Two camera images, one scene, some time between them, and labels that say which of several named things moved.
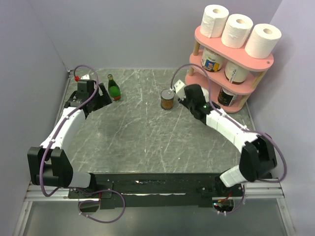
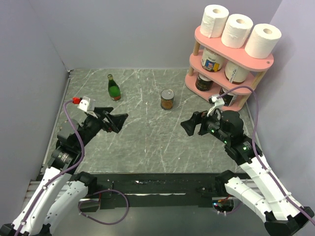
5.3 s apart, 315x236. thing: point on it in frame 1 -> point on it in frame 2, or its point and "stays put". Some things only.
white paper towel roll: [262, 42] stays put
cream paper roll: [235, 74] stays put
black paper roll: [205, 94] -> [203, 83]
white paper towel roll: [213, 20] stays put
